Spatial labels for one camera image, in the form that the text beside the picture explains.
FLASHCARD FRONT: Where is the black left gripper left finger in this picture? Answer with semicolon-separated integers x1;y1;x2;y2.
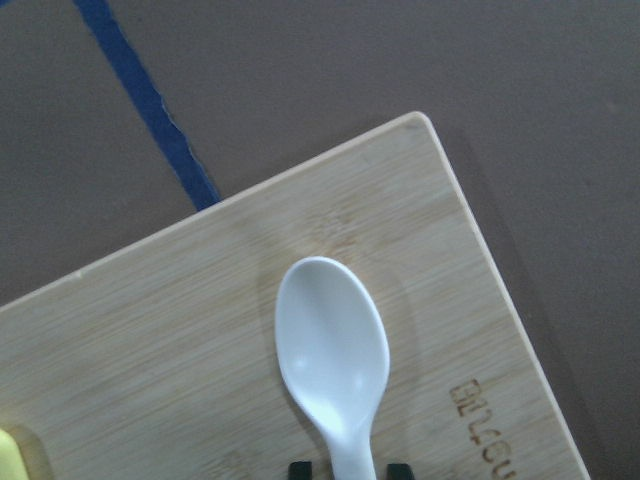
288;462;313;480

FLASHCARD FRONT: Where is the bamboo cutting board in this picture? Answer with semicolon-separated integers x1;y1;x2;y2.
1;113;588;479

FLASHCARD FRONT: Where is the yellow plastic knife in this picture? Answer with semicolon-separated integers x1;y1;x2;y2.
0;430;29;480

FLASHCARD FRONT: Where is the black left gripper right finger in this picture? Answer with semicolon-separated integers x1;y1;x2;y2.
386;463;414;480

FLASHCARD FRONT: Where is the white plastic spoon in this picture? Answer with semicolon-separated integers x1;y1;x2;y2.
275;256;390;479

